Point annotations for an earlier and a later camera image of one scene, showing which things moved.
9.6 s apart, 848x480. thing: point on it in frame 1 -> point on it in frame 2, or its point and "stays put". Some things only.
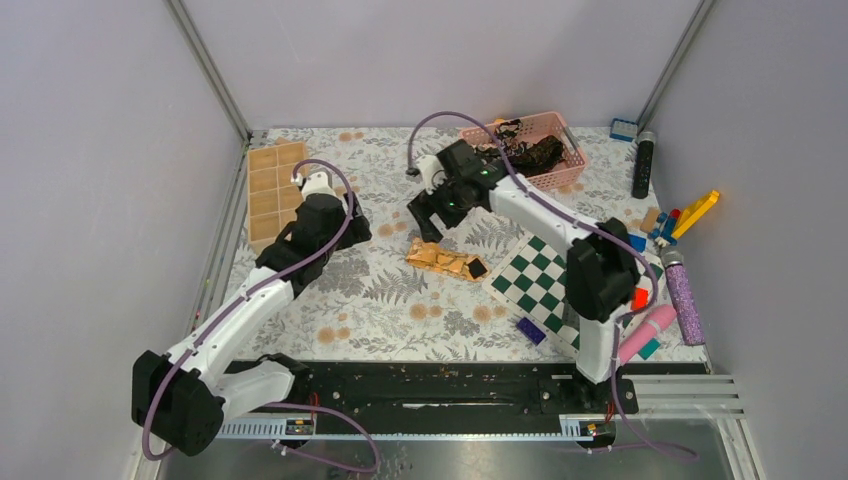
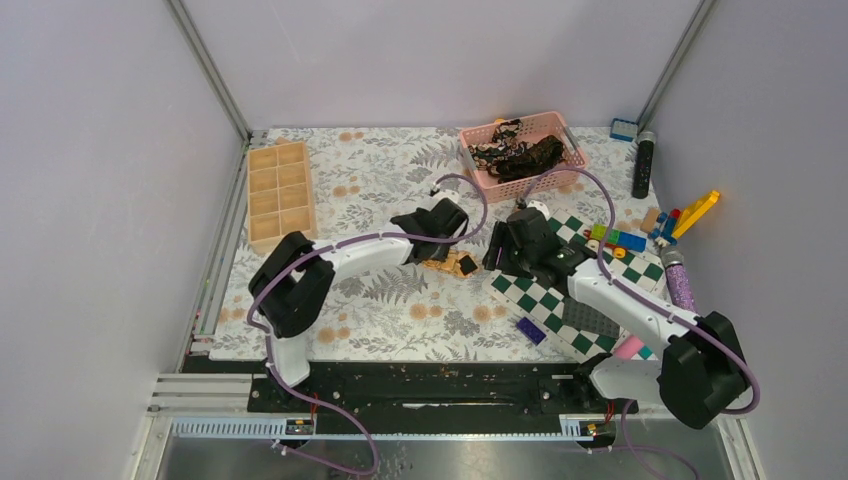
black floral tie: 528,158 stays put
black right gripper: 424,205 -> 502,237
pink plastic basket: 536,128 stays put
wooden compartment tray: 273,197 stays put
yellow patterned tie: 433,257 stays put
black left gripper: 358,232 -> 443,251
